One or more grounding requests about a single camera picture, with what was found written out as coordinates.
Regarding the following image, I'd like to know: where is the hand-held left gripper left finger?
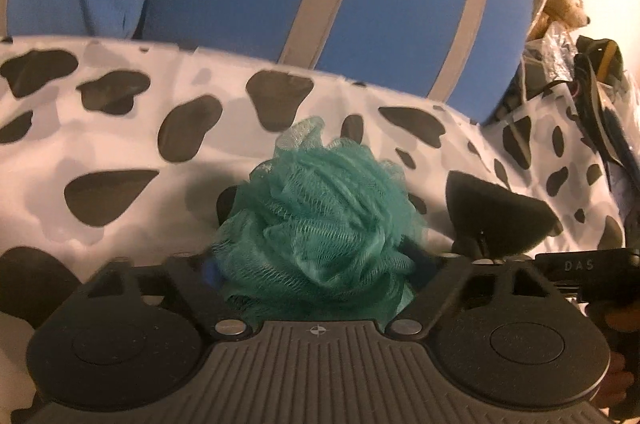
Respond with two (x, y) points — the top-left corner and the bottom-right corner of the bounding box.
(64, 253), (252, 345)

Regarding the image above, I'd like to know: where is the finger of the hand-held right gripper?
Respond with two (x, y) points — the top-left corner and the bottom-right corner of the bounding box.
(452, 229), (538, 266)

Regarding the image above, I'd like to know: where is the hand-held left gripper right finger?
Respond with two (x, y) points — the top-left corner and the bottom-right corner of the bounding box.
(386, 253), (587, 345)

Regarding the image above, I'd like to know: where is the teal mesh bath pouf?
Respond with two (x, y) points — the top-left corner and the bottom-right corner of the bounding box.
(209, 115), (429, 324)

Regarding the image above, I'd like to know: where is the person's right hand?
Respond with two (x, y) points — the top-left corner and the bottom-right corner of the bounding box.
(590, 300), (640, 421)

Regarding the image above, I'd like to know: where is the cow print blanket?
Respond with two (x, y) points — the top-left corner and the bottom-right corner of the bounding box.
(0, 34), (628, 412)

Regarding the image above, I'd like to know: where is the black bag with yellow trim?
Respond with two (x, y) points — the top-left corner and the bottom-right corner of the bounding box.
(571, 35), (640, 192)

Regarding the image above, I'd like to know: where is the clear plastic bag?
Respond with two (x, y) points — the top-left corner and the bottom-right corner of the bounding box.
(520, 18), (582, 92)

